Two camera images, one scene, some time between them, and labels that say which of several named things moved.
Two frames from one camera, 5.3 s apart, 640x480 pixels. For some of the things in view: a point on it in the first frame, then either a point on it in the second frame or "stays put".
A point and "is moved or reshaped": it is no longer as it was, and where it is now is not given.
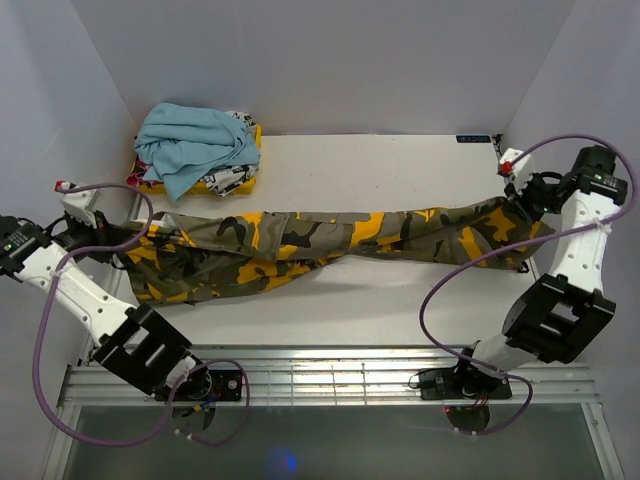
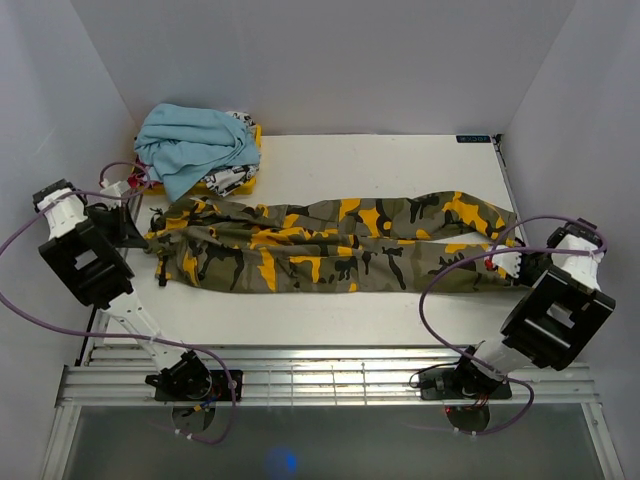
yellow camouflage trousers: (175, 258) is moved or reshaped
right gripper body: (534, 197) → (532, 267)
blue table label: (473, 139) stays put
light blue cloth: (182, 143) stays put
